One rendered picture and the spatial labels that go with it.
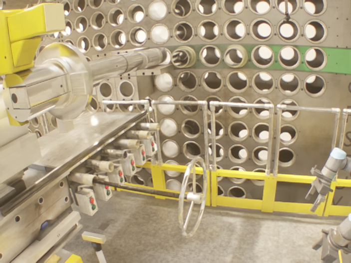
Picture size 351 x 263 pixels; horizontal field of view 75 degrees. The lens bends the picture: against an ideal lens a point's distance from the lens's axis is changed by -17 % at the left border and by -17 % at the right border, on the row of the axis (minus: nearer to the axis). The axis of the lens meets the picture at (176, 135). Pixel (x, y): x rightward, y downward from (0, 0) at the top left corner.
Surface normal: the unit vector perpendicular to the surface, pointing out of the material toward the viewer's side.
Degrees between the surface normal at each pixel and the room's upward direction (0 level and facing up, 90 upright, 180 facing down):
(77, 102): 90
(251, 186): 90
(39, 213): 90
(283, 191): 90
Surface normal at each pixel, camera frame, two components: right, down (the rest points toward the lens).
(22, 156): 0.93, 0.06
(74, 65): -0.36, 0.37
